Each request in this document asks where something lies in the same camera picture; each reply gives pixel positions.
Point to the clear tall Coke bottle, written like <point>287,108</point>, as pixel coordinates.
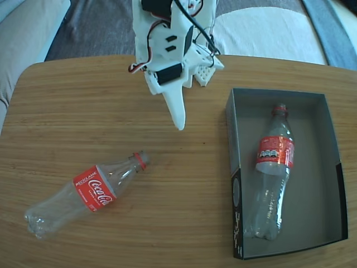
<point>274,156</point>

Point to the clear contour Coca-Cola bottle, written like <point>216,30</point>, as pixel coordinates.
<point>93,190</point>

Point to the grey cardboard box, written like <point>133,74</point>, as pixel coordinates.
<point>315,167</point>

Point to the white cushion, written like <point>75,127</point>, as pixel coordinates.
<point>265,33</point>

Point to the grey striped rug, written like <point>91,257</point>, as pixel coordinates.
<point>97,28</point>

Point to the blue-grey blanket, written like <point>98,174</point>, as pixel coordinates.
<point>334,28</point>

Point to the beige sofa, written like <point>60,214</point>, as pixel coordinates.
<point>22,42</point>

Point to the flat white camera mount plate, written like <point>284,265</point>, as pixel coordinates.
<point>214,64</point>

